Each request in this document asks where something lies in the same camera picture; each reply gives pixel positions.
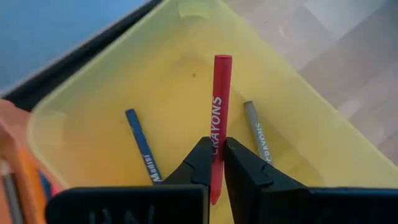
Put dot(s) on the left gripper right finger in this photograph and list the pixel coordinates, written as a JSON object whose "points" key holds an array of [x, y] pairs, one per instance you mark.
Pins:
{"points": [[295, 205]]}

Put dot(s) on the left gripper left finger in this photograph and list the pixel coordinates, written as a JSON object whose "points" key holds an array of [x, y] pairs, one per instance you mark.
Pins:
{"points": [[140, 205]]}

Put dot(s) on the blue crayon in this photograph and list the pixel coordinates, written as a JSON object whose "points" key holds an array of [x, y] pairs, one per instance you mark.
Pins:
{"points": [[141, 140]]}

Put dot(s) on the grey crayon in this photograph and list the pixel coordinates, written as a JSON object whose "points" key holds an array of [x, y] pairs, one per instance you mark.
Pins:
{"points": [[257, 130]]}

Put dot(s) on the dark grey pen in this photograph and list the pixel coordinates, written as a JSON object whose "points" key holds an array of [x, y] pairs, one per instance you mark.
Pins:
{"points": [[12, 199]]}

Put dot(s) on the red crayon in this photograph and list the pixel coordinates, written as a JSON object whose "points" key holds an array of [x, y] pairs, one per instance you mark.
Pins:
{"points": [[221, 93]]}

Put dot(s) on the orange translucent plastic bin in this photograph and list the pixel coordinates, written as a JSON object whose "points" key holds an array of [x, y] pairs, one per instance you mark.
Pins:
{"points": [[28, 174]]}

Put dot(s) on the yellow translucent plastic bin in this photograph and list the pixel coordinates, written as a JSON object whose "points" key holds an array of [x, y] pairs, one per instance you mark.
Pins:
{"points": [[174, 93]]}

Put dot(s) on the black aluminium table frame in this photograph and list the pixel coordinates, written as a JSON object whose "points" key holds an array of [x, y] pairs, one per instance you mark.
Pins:
{"points": [[77, 56]]}

